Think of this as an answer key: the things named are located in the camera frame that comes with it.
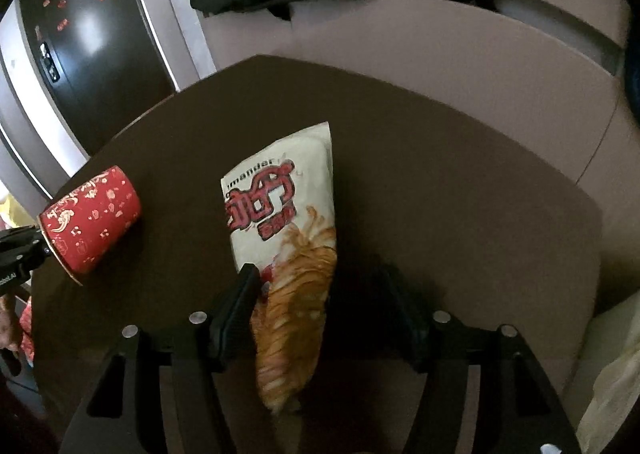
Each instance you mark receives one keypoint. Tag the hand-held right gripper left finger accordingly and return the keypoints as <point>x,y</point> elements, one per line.
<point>240,306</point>

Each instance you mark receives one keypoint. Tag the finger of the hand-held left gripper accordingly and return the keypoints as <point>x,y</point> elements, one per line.
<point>20,243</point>

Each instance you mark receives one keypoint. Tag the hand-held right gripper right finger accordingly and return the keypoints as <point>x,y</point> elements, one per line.
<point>407,319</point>

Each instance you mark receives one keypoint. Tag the red paper cup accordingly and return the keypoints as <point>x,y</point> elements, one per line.
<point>90,224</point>

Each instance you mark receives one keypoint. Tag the white noodle snack packet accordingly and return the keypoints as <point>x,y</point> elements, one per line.
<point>285,214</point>

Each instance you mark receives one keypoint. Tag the red patterned clothing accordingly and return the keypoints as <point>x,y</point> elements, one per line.
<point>26,334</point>

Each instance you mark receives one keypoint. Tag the brown cloth-covered table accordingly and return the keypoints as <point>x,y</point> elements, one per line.
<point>450,209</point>

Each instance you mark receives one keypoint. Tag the black door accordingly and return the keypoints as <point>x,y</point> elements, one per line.
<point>100,33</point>

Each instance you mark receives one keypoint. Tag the blue towel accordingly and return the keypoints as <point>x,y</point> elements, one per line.
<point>634,88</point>

